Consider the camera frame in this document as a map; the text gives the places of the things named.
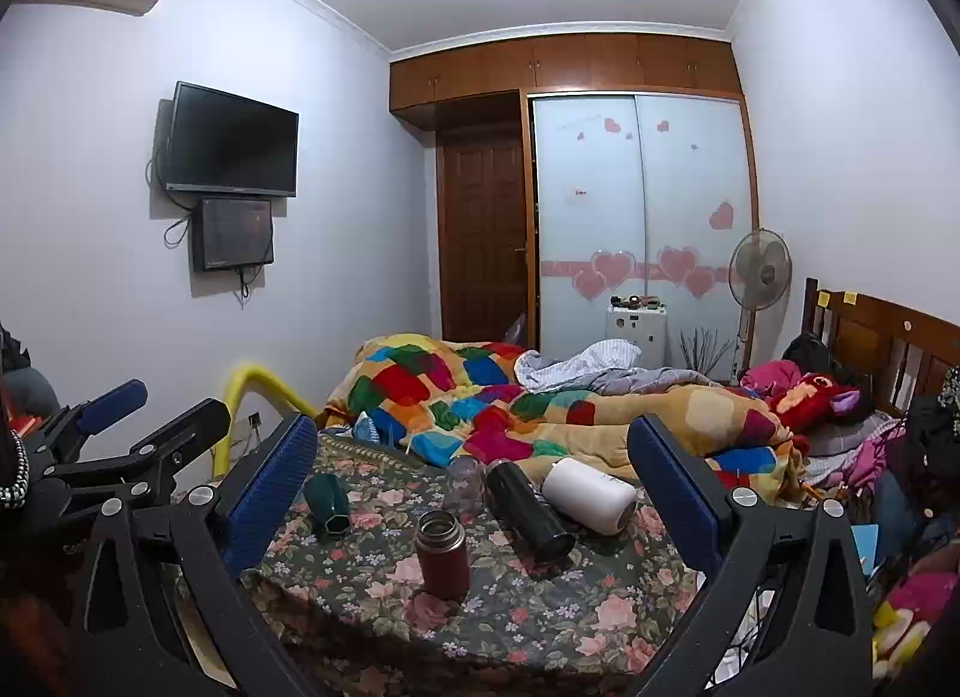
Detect frosted glass sliding wardrobe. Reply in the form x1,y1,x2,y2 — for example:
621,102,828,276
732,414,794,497
525,91,760,377

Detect pile of pink clothes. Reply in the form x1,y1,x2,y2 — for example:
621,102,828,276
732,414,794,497
806,421,905,499

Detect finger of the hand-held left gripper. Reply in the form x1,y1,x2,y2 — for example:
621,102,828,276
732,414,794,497
41,398,232,514
26,379,149,467

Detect black clothing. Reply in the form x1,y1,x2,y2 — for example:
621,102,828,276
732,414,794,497
896,393,960,522

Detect large black wall television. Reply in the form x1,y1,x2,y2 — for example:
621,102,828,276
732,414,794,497
154,80,300,198

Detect dark green cup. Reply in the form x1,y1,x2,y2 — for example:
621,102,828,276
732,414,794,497
302,472,353,537

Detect wooden headboard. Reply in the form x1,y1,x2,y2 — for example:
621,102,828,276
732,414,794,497
802,277,960,422

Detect small white cabinet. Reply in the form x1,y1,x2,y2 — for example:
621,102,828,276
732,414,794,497
605,307,668,369

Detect yellow padded rail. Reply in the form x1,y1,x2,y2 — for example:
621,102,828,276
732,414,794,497
212,361,320,478

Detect grey striped cloth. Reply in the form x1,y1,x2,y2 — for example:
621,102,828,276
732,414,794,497
514,339,700,395

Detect yellow pink plush toy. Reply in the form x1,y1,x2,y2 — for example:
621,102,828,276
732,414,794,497
872,568,960,684

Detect white cup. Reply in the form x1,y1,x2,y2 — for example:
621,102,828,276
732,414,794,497
540,457,639,537

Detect red plush toy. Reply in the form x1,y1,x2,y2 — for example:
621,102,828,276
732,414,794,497
763,370,865,435

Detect pink cloth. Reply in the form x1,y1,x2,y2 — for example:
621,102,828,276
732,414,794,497
739,359,803,396

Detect blue white cloth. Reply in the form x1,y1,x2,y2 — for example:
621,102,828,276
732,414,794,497
351,410,407,448

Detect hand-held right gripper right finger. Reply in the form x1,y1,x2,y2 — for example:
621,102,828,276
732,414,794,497
621,413,876,697

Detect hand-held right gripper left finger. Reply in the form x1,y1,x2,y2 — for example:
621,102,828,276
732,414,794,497
64,413,332,697

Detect brown wooden door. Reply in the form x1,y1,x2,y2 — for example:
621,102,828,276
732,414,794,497
436,121,527,343

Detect colourful patchwork quilt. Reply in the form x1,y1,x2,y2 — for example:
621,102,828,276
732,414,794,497
322,333,809,504

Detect small black wall monitor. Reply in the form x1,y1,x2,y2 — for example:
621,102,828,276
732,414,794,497
192,196,275,273

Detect black thermos cup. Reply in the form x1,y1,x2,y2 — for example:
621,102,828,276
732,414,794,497
484,460,579,564

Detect black bag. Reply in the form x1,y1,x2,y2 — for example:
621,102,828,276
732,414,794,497
780,333,835,377

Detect standing electric fan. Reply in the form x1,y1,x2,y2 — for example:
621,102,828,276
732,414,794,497
729,228,794,381

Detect wooden overhead cabinet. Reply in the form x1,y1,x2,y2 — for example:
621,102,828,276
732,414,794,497
388,32,744,132

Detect floral bed sheet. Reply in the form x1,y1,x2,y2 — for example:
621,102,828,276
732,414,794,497
171,429,707,697

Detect dried dark branches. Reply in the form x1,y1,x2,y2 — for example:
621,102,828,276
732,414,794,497
678,326,734,377

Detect red-brown thermos bottle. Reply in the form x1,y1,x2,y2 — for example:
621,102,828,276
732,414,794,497
415,509,472,603

